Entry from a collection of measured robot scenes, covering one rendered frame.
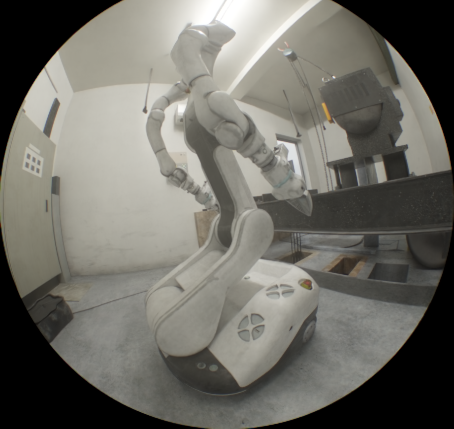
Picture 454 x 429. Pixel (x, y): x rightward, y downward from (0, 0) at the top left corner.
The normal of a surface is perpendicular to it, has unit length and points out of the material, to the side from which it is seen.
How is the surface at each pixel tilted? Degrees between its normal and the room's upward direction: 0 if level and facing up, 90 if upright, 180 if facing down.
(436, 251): 90
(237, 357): 38
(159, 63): 180
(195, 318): 90
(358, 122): 90
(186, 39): 104
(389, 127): 90
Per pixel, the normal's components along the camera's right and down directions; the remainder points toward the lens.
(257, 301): -0.61, -0.72
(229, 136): -0.41, 0.80
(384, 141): -0.75, 0.07
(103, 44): 0.14, 0.99
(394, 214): -0.89, 0.10
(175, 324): 0.54, -0.14
